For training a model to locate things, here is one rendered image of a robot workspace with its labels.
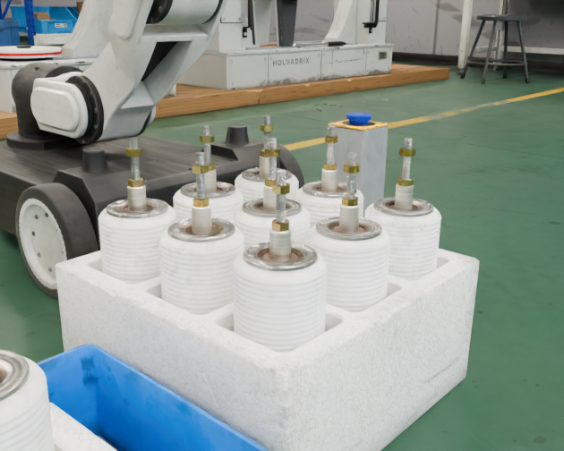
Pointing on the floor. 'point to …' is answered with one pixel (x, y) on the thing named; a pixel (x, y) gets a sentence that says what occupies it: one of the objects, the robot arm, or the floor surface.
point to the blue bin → (132, 406)
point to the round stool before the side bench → (504, 46)
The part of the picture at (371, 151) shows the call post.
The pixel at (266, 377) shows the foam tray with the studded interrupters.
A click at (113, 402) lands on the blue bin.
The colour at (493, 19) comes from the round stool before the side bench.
